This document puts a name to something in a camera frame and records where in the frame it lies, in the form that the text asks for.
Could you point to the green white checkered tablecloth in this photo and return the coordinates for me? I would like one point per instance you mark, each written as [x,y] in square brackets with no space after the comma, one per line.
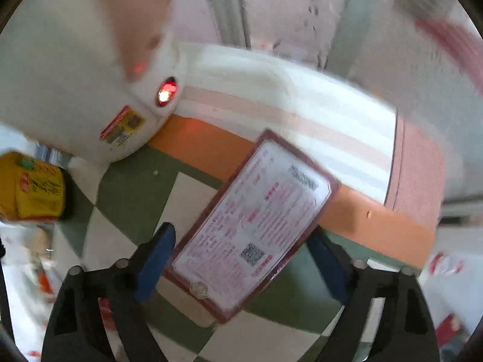
[124,196]

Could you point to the white red printed plastic bag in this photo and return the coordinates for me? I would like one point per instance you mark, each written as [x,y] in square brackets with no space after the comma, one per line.
[445,267]

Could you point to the frosted glass sliding door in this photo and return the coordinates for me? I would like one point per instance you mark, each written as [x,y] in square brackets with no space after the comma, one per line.
[286,3]

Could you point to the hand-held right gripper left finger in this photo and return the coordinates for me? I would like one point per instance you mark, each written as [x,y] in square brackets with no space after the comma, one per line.
[154,264]

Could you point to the pink white packet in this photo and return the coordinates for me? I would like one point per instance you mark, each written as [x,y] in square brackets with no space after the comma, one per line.
[256,215]

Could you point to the pink under cloth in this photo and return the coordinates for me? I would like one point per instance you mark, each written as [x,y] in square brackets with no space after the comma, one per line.
[415,166]

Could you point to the dark sauce bottle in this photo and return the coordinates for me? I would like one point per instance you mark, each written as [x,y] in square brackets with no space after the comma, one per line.
[34,192]

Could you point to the white pink electric kettle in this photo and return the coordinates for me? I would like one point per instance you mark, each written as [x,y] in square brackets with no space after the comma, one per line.
[56,83]

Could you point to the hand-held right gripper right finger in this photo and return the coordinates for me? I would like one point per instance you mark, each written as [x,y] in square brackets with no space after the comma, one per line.
[328,264]

